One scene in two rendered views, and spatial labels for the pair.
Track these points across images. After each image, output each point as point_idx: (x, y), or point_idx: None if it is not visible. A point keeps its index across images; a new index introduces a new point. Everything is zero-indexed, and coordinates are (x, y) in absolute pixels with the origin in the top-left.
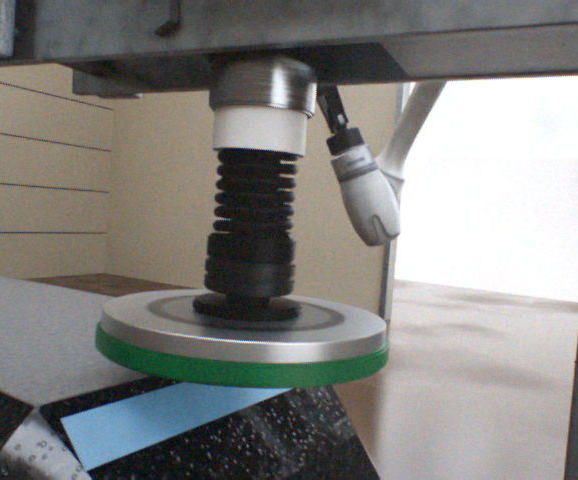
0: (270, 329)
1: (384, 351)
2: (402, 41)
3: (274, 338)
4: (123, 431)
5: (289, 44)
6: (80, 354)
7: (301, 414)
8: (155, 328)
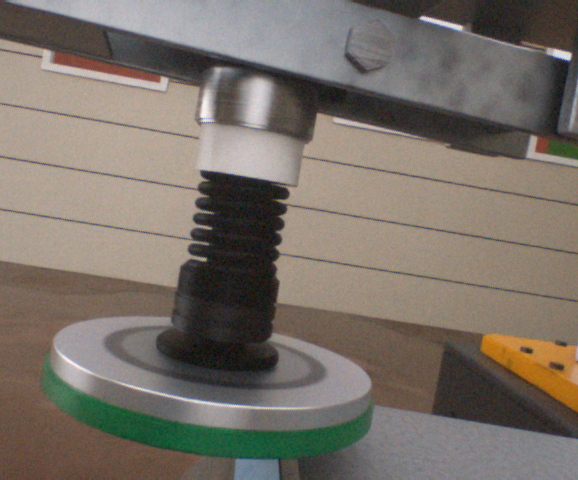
0: (151, 328)
1: (46, 356)
2: (90, 54)
3: (133, 319)
4: None
5: (188, 82)
6: (401, 445)
7: None
8: None
